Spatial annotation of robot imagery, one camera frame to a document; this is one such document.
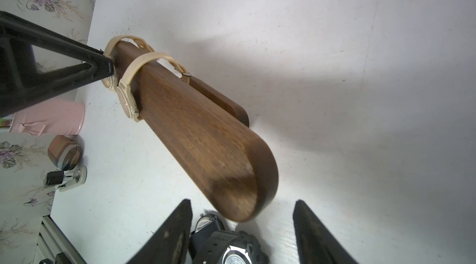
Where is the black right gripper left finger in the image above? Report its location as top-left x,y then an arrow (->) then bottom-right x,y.
128,199 -> 193,264

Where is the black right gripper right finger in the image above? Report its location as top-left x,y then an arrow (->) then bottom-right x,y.
293,200 -> 357,264

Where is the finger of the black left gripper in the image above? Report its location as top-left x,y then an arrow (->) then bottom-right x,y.
1,11 -> 114,117

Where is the beige band smartwatch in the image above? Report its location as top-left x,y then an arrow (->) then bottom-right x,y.
116,52 -> 192,122

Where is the brown wooden watch stand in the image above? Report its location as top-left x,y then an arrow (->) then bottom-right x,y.
133,61 -> 278,222

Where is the black square digital watch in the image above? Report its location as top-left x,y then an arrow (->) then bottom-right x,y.
192,231 -> 270,264

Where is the pink pen cup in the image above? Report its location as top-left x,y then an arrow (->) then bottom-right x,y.
1,98 -> 86,136

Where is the brown plaid case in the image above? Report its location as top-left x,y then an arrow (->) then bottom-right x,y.
47,135 -> 83,171

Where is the white grey stapler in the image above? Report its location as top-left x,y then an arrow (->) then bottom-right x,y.
44,165 -> 88,192

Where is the aluminium mounting rail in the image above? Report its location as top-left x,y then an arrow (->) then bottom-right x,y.
32,216 -> 86,264

